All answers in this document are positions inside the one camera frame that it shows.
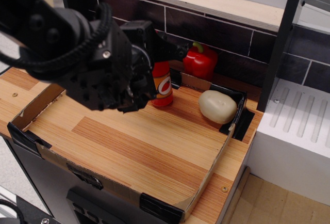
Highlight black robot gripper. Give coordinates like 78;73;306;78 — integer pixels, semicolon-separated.
118;21;188;113

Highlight red hot sauce bottle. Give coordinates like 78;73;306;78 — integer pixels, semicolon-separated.
152;61;173;107

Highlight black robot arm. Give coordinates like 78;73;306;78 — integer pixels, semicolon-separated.
1;0;188;113

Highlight cardboard fence with black tape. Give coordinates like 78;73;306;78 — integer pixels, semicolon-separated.
1;69;260;223

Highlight red toy bell pepper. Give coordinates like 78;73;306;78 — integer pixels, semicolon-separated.
183;41;218;81

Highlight light wooden shelf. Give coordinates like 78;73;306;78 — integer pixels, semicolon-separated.
156;0;284;31

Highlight beige toy potato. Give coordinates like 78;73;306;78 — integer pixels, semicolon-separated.
198;90;238;124

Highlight white sink drainboard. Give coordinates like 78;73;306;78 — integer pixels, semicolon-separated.
247;79;329;205

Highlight black vertical post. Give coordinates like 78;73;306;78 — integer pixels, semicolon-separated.
257;0;305;112

